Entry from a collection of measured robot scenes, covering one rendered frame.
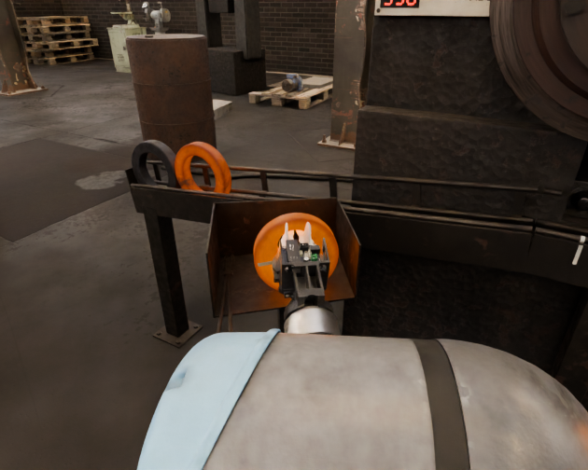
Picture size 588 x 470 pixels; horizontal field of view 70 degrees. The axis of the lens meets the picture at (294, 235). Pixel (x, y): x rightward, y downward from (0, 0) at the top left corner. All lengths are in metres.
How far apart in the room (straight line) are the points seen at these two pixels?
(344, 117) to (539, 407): 3.55
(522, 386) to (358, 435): 0.08
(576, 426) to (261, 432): 0.14
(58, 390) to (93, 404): 0.15
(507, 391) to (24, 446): 1.40
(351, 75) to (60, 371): 2.92
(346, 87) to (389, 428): 3.53
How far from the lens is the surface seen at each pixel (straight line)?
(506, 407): 0.21
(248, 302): 0.79
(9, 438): 1.55
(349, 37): 3.63
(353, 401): 0.20
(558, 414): 0.23
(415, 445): 0.20
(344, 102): 3.69
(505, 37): 0.82
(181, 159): 1.24
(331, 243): 0.75
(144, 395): 1.49
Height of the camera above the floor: 1.08
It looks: 29 degrees down
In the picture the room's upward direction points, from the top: straight up
